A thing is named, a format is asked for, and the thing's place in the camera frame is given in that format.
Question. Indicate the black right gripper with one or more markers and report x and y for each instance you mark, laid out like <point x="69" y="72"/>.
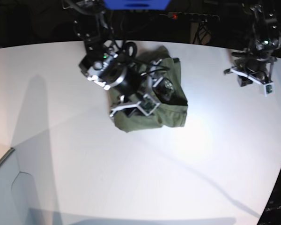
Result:
<point x="127" y="83"/>

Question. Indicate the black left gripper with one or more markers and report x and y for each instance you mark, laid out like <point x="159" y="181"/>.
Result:
<point x="254" y="67"/>

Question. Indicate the green t-shirt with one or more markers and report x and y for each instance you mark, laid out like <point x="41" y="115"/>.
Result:
<point x="171" y="114"/>

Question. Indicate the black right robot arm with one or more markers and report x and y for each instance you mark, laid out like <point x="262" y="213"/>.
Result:
<point x="103" y="52"/>

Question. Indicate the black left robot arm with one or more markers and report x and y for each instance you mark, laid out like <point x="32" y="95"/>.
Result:
<point x="265" y="36"/>

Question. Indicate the black power strip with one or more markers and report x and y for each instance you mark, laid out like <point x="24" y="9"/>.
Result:
<point x="192" y="17"/>

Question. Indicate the blue plastic box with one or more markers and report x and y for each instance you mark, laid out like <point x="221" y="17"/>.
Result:
<point x="136" y="4"/>

